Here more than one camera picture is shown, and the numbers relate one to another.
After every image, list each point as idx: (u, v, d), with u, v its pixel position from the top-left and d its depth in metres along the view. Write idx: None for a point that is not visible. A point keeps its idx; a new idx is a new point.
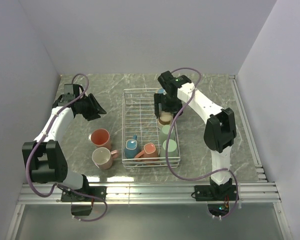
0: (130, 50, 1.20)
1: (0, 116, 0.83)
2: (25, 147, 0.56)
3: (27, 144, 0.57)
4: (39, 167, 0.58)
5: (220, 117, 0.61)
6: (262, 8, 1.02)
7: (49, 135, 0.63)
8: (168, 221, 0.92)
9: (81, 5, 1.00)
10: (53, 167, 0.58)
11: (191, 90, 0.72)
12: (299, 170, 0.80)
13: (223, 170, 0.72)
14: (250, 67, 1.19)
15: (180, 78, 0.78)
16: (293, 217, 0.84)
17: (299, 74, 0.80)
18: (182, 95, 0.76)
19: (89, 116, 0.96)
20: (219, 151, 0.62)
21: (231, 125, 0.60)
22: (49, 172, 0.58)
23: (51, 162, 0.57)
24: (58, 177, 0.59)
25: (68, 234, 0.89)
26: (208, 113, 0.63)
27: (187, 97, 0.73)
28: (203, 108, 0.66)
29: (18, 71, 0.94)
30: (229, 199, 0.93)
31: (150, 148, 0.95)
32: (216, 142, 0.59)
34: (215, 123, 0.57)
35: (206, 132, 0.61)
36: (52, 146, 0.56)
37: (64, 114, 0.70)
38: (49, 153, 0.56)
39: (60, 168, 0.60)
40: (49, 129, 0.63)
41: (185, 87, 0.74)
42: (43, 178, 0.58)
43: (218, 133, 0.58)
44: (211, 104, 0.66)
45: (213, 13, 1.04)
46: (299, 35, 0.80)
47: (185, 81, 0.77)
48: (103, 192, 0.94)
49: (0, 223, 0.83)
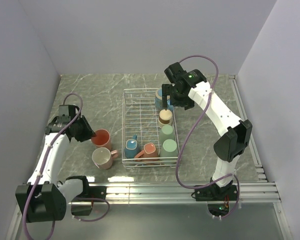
0: (130, 50, 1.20)
1: (1, 117, 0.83)
2: (19, 192, 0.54)
3: (22, 188, 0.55)
4: (36, 208, 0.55)
5: (238, 130, 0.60)
6: (262, 8, 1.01)
7: (44, 175, 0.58)
8: (168, 221, 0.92)
9: (81, 5, 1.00)
10: (50, 208, 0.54)
11: (208, 92, 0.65)
12: (299, 170, 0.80)
13: (228, 176, 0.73)
14: (250, 67, 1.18)
15: (195, 74, 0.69)
16: (293, 217, 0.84)
17: (299, 74, 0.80)
18: (194, 96, 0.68)
19: (81, 138, 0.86)
20: (229, 161, 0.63)
21: (246, 138, 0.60)
22: (46, 213, 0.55)
23: (47, 204, 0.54)
24: (56, 216, 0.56)
25: (68, 234, 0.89)
26: (226, 125, 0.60)
27: (202, 100, 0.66)
28: (220, 117, 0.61)
29: (18, 71, 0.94)
30: (229, 199, 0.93)
31: (150, 148, 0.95)
32: (228, 153, 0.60)
34: (232, 138, 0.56)
35: (219, 143, 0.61)
36: (47, 189, 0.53)
37: (59, 143, 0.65)
38: (45, 196, 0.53)
39: (59, 207, 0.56)
40: (43, 168, 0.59)
41: (201, 89, 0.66)
42: (42, 218, 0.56)
43: (233, 146, 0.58)
44: (229, 114, 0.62)
45: (213, 14, 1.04)
46: (299, 36, 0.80)
47: (200, 78, 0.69)
48: (103, 192, 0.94)
49: (0, 223, 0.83)
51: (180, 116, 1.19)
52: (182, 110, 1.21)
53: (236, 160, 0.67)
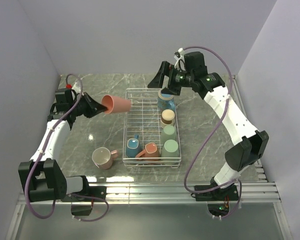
0: (130, 49, 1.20)
1: (1, 116, 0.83)
2: (22, 168, 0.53)
3: (24, 163, 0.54)
4: (38, 186, 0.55)
5: (251, 140, 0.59)
6: (262, 7, 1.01)
7: (46, 152, 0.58)
8: (168, 221, 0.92)
9: (80, 4, 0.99)
10: (52, 186, 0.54)
11: (225, 98, 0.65)
12: (299, 170, 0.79)
13: (232, 181, 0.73)
14: (250, 67, 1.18)
15: (213, 79, 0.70)
16: (293, 217, 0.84)
17: None
18: (210, 101, 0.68)
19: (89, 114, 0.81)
20: (238, 170, 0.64)
21: (260, 150, 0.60)
22: (47, 191, 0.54)
23: (49, 181, 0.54)
24: (58, 195, 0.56)
25: (68, 234, 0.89)
26: (240, 134, 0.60)
27: (218, 105, 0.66)
28: (235, 125, 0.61)
29: (17, 71, 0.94)
30: (229, 199, 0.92)
31: (151, 148, 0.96)
32: (240, 164, 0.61)
34: (246, 149, 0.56)
35: (232, 153, 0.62)
36: (49, 166, 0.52)
37: (61, 128, 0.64)
38: (47, 173, 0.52)
39: (60, 186, 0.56)
40: (45, 146, 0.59)
41: (218, 93, 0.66)
42: (42, 197, 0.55)
43: (246, 156, 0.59)
44: (245, 123, 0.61)
45: (213, 13, 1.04)
46: None
47: (217, 81, 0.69)
48: (103, 192, 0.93)
49: (0, 224, 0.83)
51: (180, 116, 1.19)
52: (182, 110, 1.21)
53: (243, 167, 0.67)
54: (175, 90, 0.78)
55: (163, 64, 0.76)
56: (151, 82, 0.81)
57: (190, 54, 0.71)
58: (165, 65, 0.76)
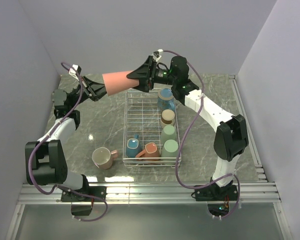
0: (130, 50, 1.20)
1: (1, 116, 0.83)
2: (28, 146, 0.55)
3: (30, 143, 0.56)
4: (40, 167, 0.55)
5: (230, 124, 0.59)
6: (261, 8, 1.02)
7: (52, 136, 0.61)
8: (168, 221, 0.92)
9: (80, 5, 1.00)
10: (54, 167, 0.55)
11: (199, 96, 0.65)
12: (299, 170, 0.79)
13: (228, 176, 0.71)
14: (250, 67, 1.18)
15: (188, 85, 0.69)
16: (293, 217, 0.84)
17: None
18: (189, 104, 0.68)
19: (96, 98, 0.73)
20: (229, 160, 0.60)
21: (243, 134, 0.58)
22: (49, 172, 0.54)
23: (52, 161, 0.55)
24: (58, 177, 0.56)
25: (68, 235, 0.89)
26: (218, 121, 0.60)
27: (195, 104, 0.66)
28: (212, 115, 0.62)
29: (18, 72, 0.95)
30: (229, 199, 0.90)
31: (151, 148, 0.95)
32: (227, 151, 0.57)
34: (226, 132, 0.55)
35: (216, 140, 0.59)
36: (54, 144, 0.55)
37: (68, 120, 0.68)
38: (51, 151, 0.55)
39: (61, 169, 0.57)
40: (52, 131, 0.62)
41: (193, 94, 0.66)
42: (43, 179, 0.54)
43: (229, 141, 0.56)
44: (221, 111, 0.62)
45: (213, 14, 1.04)
46: (299, 36, 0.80)
47: (193, 88, 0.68)
48: (103, 192, 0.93)
49: (0, 224, 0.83)
51: (180, 116, 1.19)
52: (182, 110, 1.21)
53: (236, 159, 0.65)
54: (149, 83, 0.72)
55: (150, 56, 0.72)
56: (133, 72, 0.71)
57: (178, 63, 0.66)
58: (152, 59, 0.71)
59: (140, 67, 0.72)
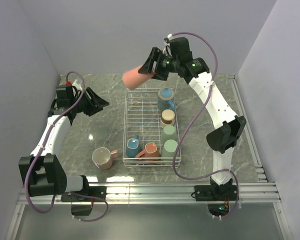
0: (130, 50, 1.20)
1: (1, 116, 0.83)
2: (22, 163, 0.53)
3: (24, 159, 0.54)
4: (38, 181, 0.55)
5: (232, 125, 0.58)
6: (261, 8, 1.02)
7: (46, 147, 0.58)
8: (168, 221, 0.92)
9: (80, 5, 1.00)
10: (52, 180, 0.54)
11: (209, 84, 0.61)
12: (299, 170, 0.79)
13: (224, 170, 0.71)
14: (250, 67, 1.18)
15: (198, 64, 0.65)
16: (293, 217, 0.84)
17: None
18: (195, 87, 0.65)
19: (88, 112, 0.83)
20: (221, 152, 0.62)
21: (238, 132, 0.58)
22: (47, 185, 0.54)
23: (49, 175, 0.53)
24: (58, 189, 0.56)
25: (68, 235, 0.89)
26: (221, 120, 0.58)
27: (202, 91, 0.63)
28: (217, 111, 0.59)
29: (18, 72, 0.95)
30: (229, 199, 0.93)
31: (151, 148, 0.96)
32: (219, 146, 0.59)
34: (226, 133, 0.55)
35: (211, 135, 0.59)
36: (50, 160, 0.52)
37: (61, 123, 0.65)
38: (47, 167, 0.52)
39: (60, 181, 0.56)
40: (46, 141, 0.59)
41: (203, 79, 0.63)
42: (42, 192, 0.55)
43: (225, 139, 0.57)
44: (226, 108, 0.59)
45: (213, 14, 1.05)
46: (299, 36, 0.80)
47: (203, 68, 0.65)
48: (103, 192, 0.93)
49: (0, 224, 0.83)
51: (180, 116, 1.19)
52: (182, 110, 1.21)
53: None
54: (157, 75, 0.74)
55: (154, 50, 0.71)
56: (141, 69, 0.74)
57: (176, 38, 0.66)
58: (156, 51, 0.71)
59: (146, 62, 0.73)
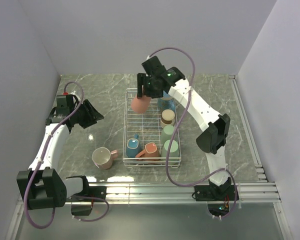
0: (130, 50, 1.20)
1: (1, 116, 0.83)
2: (20, 177, 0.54)
3: (22, 173, 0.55)
4: (37, 195, 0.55)
5: (217, 124, 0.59)
6: (261, 8, 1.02)
7: (45, 160, 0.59)
8: (168, 221, 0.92)
9: (80, 5, 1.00)
10: (51, 194, 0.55)
11: (187, 90, 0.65)
12: (299, 170, 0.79)
13: (220, 170, 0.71)
14: (250, 67, 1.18)
15: (173, 72, 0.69)
16: (293, 217, 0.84)
17: None
18: (174, 95, 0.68)
19: (83, 123, 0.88)
20: (214, 152, 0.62)
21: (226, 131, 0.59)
22: (47, 199, 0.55)
23: (48, 189, 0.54)
24: (58, 203, 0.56)
25: (68, 234, 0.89)
26: (206, 121, 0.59)
27: (182, 98, 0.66)
28: (200, 113, 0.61)
29: (18, 72, 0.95)
30: (229, 199, 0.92)
31: (151, 148, 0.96)
32: (210, 147, 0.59)
34: (214, 133, 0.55)
35: (199, 137, 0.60)
36: (48, 175, 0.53)
37: (59, 132, 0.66)
38: (46, 182, 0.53)
39: (59, 194, 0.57)
40: (44, 154, 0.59)
41: (180, 86, 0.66)
42: (42, 206, 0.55)
43: (215, 140, 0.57)
44: (208, 109, 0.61)
45: (213, 14, 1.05)
46: (299, 37, 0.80)
47: (179, 76, 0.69)
48: (103, 192, 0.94)
49: (0, 224, 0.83)
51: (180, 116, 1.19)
52: (182, 110, 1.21)
53: None
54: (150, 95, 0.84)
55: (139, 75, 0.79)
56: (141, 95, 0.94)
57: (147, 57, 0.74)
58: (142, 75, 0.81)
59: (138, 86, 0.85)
